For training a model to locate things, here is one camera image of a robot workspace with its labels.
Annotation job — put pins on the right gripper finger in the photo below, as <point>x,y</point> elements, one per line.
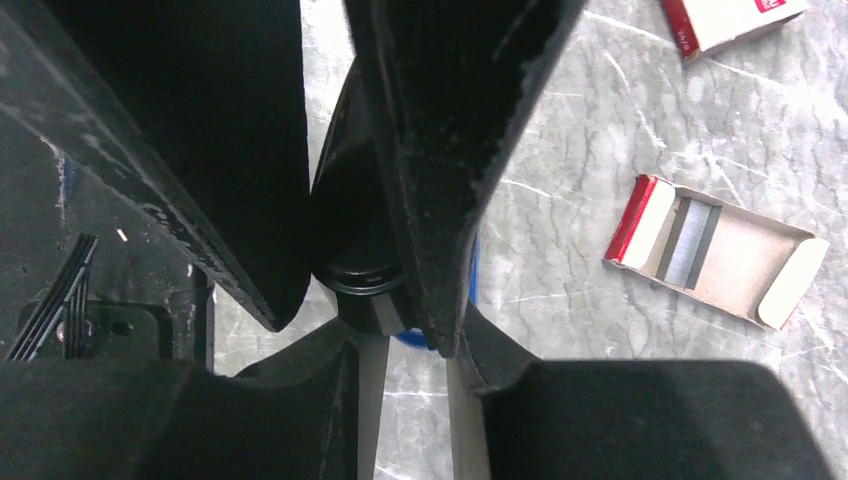
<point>310,411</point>
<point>516,416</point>

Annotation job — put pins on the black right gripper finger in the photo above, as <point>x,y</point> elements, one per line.
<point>193,112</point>
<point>449,87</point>

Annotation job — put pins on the red white staple box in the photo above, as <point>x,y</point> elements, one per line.
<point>704,27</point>

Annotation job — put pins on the black aluminium base frame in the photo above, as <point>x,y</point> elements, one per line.
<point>82,274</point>

